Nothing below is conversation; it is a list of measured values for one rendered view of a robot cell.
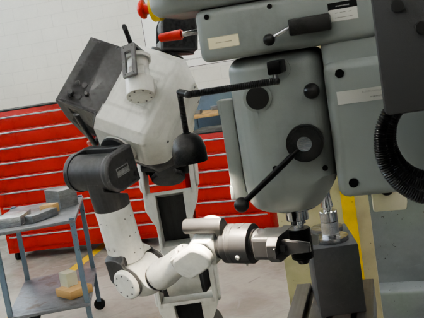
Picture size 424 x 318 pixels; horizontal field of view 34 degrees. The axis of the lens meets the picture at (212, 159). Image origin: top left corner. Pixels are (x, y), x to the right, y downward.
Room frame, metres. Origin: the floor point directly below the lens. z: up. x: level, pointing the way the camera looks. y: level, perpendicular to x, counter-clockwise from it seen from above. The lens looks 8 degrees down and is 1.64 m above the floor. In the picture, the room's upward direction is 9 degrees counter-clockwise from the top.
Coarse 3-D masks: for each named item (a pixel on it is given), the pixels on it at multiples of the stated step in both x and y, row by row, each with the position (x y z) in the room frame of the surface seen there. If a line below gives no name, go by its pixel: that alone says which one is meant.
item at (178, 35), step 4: (168, 32) 1.58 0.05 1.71; (172, 32) 1.58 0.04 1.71; (176, 32) 1.57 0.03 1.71; (180, 32) 1.57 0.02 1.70; (184, 32) 1.57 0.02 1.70; (188, 32) 1.57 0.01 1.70; (192, 32) 1.57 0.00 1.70; (196, 32) 1.57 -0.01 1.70; (160, 36) 1.58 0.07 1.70; (164, 36) 1.58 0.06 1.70; (168, 36) 1.58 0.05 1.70; (172, 36) 1.57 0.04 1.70; (176, 36) 1.57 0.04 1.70; (180, 36) 1.57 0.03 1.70; (184, 36) 1.58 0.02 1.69; (160, 40) 1.59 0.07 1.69; (164, 40) 1.58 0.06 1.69; (168, 40) 1.58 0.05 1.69; (172, 40) 1.58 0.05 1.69
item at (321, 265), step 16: (320, 224) 1.95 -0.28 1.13; (320, 240) 1.79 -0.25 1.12; (336, 240) 1.77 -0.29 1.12; (352, 240) 1.78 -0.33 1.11; (320, 256) 1.76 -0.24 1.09; (336, 256) 1.76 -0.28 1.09; (352, 256) 1.75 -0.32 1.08; (320, 272) 1.76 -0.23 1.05; (336, 272) 1.76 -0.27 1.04; (352, 272) 1.75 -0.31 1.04; (320, 288) 1.76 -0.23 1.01; (336, 288) 1.76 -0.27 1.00; (352, 288) 1.75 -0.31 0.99; (320, 304) 1.76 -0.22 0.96; (336, 304) 1.76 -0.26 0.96; (352, 304) 1.75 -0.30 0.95
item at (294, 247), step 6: (282, 240) 1.42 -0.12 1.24; (288, 240) 1.41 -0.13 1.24; (294, 240) 1.41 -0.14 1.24; (282, 246) 1.41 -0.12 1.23; (288, 246) 1.41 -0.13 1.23; (294, 246) 1.41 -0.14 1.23; (300, 246) 1.40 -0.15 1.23; (306, 246) 1.39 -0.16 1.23; (288, 252) 1.41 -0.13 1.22; (294, 252) 1.41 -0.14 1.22; (300, 252) 1.40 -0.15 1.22; (306, 252) 1.40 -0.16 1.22
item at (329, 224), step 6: (324, 216) 1.80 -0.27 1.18; (330, 216) 1.79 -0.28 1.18; (336, 216) 1.80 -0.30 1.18; (324, 222) 1.80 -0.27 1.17; (330, 222) 1.79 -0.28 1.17; (336, 222) 1.80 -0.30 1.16; (324, 228) 1.80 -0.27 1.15; (330, 228) 1.79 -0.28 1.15; (336, 228) 1.80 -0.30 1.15; (324, 234) 1.80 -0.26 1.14; (330, 234) 1.79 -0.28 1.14; (336, 234) 1.80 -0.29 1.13
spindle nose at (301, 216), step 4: (300, 212) 1.41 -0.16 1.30; (304, 212) 1.41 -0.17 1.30; (308, 212) 1.43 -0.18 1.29; (288, 216) 1.42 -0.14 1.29; (296, 216) 1.41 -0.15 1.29; (300, 216) 1.41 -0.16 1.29; (304, 216) 1.41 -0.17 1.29; (308, 216) 1.42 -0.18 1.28; (288, 220) 1.42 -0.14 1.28; (292, 220) 1.41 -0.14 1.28; (300, 220) 1.41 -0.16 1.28; (304, 220) 1.41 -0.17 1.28
